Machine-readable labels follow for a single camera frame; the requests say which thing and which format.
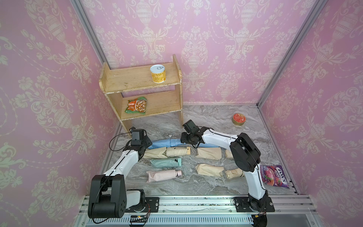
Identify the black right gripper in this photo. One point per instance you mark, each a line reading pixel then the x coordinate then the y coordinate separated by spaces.
pixel 183 138

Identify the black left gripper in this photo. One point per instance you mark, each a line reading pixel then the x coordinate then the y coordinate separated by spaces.
pixel 148 140

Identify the beige sleeved umbrella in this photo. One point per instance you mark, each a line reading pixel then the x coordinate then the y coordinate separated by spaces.
pixel 208 170
pixel 178 151

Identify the mint green sleeved umbrella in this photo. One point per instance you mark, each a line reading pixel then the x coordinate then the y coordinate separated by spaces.
pixel 166 163

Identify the pink sleeved umbrella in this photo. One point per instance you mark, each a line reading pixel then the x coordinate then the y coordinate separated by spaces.
pixel 156 176

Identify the light blue umbrella sleeve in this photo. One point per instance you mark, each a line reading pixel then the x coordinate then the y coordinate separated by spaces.
pixel 203 145
pixel 158 144

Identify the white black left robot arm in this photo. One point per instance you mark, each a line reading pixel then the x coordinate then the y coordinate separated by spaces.
pixel 109 197

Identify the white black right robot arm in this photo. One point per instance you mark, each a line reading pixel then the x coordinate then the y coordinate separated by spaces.
pixel 245 154

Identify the green orange snack packet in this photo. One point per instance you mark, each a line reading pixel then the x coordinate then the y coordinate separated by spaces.
pixel 137 105

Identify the round gold red candy tin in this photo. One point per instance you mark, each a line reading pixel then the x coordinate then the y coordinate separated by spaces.
pixel 238 119

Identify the wooden two-tier shelf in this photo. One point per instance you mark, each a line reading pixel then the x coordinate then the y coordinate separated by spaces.
pixel 121 85

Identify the yellow cup noodle container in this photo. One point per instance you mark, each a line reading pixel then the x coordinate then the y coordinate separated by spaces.
pixel 158 73

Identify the purple candy bag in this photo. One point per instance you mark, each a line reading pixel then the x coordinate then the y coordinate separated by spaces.
pixel 274 176

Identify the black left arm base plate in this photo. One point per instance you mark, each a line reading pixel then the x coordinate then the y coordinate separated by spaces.
pixel 150 204

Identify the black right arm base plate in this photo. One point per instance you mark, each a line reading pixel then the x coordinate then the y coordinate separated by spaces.
pixel 250 204

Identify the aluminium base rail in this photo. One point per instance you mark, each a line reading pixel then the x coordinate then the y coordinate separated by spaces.
pixel 230 211

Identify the aluminium corner frame post left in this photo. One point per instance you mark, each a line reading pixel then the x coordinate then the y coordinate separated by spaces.
pixel 84 19

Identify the aluminium corner frame post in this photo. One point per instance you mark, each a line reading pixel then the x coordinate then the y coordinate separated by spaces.
pixel 84 19
pixel 300 36

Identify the aluminium corner frame post right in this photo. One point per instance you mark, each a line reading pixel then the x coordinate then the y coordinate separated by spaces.
pixel 300 36

